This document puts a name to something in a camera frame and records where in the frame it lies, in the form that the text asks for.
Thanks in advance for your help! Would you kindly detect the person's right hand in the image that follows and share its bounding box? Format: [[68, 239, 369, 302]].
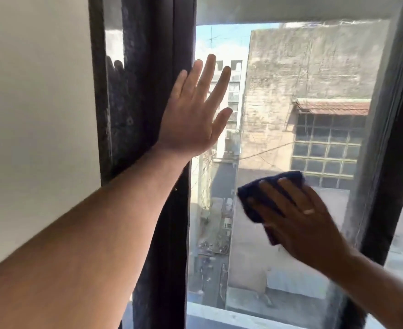
[[247, 177, 355, 271]]

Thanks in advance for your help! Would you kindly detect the person's left hand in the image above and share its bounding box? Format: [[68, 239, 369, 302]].
[[156, 54, 234, 158]]

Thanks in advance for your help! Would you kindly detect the dark blue cleaning cloth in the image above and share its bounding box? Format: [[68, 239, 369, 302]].
[[237, 171, 307, 246]]

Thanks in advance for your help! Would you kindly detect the person's right forearm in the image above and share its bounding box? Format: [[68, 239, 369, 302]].
[[303, 248, 403, 329]]

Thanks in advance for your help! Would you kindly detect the person's left forearm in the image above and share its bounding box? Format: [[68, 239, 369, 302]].
[[0, 145, 202, 329]]

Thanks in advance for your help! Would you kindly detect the white high-rise building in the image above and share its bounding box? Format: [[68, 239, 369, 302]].
[[213, 59, 248, 161]]

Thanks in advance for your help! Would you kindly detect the rooftop antenna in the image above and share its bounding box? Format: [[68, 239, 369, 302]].
[[207, 25, 223, 50]]

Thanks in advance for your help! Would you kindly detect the large window glass pane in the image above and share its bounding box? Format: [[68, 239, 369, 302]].
[[186, 20, 391, 321]]

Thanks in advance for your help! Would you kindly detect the gridded factory window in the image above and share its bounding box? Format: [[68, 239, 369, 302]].
[[290, 112, 367, 189]]

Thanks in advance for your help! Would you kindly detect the grey concrete building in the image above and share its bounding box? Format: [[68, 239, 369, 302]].
[[227, 20, 389, 302]]

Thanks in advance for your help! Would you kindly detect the red tiled awning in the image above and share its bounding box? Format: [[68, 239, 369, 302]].
[[292, 98, 372, 116]]

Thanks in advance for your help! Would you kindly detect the white window sill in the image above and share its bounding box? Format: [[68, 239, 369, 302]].
[[186, 301, 325, 329]]

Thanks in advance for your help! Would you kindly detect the wide dark window frame post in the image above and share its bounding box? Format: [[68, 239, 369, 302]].
[[88, 0, 198, 329]]

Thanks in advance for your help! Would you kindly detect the slim dark window frame post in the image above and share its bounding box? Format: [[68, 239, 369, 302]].
[[327, 0, 403, 329]]

